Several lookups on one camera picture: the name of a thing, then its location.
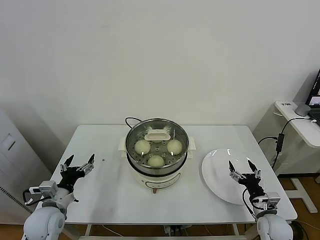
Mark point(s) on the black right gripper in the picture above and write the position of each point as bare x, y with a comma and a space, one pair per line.
252, 185

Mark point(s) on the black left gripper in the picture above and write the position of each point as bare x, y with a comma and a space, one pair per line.
70, 177

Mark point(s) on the white steamed baozi bun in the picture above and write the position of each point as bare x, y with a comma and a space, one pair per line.
155, 161
174, 147
142, 147
157, 141

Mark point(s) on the round glass pot lid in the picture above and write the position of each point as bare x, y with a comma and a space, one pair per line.
157, 136

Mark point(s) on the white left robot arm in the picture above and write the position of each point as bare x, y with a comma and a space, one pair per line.
45, 222

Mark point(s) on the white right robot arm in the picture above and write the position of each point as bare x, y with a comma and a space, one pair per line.
275, 227

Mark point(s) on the perforated steel steamer basket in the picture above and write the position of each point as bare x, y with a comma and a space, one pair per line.
160, 172

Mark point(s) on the round white plate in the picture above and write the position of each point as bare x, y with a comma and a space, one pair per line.
217, 175

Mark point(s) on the white floor cabinet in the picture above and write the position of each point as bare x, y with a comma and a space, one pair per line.
15, 165

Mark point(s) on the white side desk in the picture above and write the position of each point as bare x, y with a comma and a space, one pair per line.
295, 125

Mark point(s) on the cream electric cooker pot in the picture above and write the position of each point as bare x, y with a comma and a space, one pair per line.
160, 182

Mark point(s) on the grey cylinder speaker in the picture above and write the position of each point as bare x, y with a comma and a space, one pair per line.
303, 110

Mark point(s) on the white power strip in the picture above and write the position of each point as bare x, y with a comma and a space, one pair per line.
175, 228

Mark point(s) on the open black laptop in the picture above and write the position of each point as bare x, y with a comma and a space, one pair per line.
315, 90

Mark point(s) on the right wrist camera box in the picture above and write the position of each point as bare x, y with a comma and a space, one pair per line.
271, 200

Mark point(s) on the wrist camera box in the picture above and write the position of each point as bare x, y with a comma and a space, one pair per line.
271, 200
46, 188

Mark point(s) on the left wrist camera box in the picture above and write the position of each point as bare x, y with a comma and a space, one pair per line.
46, 188

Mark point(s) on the white table frame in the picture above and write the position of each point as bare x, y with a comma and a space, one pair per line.
88, 229

